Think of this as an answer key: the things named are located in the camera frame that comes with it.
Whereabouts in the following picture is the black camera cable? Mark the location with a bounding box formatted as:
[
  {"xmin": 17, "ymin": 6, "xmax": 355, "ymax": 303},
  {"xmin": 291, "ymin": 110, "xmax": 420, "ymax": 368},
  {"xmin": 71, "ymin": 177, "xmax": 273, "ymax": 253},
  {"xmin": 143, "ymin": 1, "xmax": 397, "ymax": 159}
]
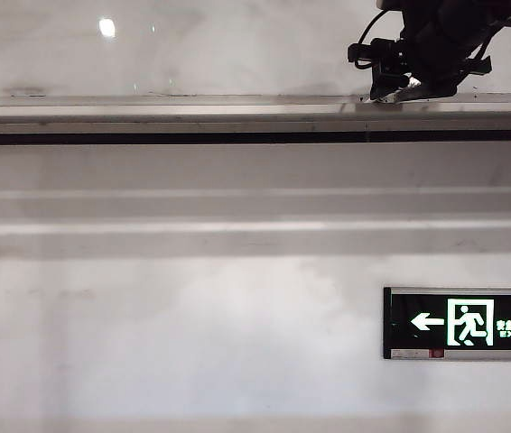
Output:
[{"xmin": 353, "ymin": 8, "xmax": 392, "ymax": 69}]

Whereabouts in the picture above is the black green illuminated exit sign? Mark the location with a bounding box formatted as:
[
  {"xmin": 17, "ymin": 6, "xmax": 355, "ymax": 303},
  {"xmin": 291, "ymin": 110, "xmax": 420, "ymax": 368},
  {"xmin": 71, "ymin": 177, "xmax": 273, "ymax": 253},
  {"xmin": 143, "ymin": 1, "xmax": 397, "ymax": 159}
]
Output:
[{"xmin": 382, "ymin": 286, "xmax": 511, "ymax": 362}]

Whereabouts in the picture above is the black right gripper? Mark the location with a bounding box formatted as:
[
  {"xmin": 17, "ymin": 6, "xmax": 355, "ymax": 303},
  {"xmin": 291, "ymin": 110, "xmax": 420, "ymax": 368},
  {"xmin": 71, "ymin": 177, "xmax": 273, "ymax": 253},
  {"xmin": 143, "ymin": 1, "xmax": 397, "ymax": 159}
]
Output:
[{"xmin": 368, "ymin": 0, "xmax": 511, "ymax": 102}]

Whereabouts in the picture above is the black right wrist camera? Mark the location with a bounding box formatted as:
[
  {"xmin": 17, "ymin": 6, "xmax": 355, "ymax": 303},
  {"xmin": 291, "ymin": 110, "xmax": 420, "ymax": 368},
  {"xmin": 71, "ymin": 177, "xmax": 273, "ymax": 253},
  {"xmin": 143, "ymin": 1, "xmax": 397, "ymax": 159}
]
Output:
[{"xmin": 347, "ymin": 37, "xmax": 406, "ymax": 73}]

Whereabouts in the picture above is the white marker with black cap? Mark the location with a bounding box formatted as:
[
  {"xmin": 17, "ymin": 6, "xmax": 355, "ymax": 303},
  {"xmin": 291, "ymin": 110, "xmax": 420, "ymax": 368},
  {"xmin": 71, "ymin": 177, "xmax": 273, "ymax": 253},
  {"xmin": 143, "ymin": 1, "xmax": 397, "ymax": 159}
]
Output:
[{"xmin": 372, "ymin": 77, "xmax": 427, "ymax": 106}]

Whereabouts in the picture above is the white glossy whiteboard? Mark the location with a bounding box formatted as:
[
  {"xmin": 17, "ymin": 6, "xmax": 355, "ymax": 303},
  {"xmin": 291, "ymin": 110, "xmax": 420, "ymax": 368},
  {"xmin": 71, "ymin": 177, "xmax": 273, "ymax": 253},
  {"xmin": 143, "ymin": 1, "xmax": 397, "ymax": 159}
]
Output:
[{"xmin": 0, "ymin": 0, "xmax": 511, "ymax": 97}]

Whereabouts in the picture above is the aluminium whiteboard tray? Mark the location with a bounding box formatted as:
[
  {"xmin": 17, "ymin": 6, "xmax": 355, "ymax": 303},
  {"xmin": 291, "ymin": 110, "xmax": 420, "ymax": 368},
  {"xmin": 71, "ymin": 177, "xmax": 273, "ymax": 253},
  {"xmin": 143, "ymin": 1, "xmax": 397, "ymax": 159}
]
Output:
[{"xmin": 0, "ymin": 92, "xmax": 511, "ymax": 146}]

